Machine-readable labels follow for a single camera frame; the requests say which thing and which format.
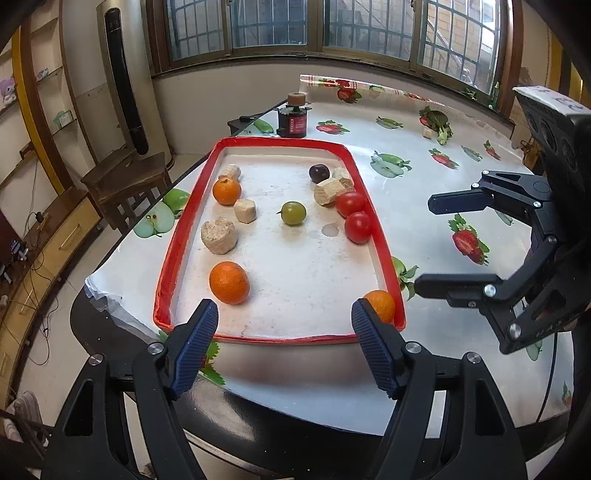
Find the large orange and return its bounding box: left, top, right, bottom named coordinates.
left=208, top=261, right=250, bottom=305

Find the large round cork piece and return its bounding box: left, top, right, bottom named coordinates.
left=200, top=217, right=238, bottom=255

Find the red tomato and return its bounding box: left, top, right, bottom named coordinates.
left=335, top=191, right=367, bottom=218
left=345, top=212, right=372, bottom=245

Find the cut cork wedge piece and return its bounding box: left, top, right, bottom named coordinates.
left=314, top=178, right=346, bottom=206

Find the small cork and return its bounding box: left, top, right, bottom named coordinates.
left=233, top=199, right=256, bottom=224

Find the dark purple plum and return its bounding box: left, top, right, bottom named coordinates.
left=308, top=164, right=331, bottom=184

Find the small mandarin orange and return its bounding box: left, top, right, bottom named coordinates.
left=212, top=176, right=242, bottom=206

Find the green grape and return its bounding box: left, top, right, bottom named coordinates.
left=277, top=201, right=307, bottom=226

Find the small cork cylinder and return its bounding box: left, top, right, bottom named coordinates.
left=218, top=164, right=242, bottom=182

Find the ridged cork cylinder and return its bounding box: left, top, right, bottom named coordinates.
left=332, top=167, right=355, bottom=192

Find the tiny cork by vegetable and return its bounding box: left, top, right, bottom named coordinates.
left=423, top=127, right=438, bottom=139

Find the green leafy vegetable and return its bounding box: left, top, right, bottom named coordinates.
left=419, top=106, right=453, bottom=146

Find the green bottle on windowsill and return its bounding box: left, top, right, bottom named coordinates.
left=489, top=82, right=500, bottom=111

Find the red rimmed white tray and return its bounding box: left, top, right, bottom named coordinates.
left=152, top=137, right=407, bottom=345

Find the wooden stool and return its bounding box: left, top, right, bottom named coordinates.
left=81, top=148, right=171, bottom=235

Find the wooden tv cabinet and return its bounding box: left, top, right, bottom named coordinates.
left=1, top=188, right=101, bottom=407

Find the red labelled black motor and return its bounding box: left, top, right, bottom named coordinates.
left=276, top=105, right=310, bottom=138

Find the cork on motor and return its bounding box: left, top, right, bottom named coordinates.
left=287, top=92, right=307, bottom=107

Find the white tower air conditioner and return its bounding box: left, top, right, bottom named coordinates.
left=96, top=0, right=172, bottom=163

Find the purple plush toy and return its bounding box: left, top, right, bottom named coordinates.
left=0, top=77, right=17, bottom=106

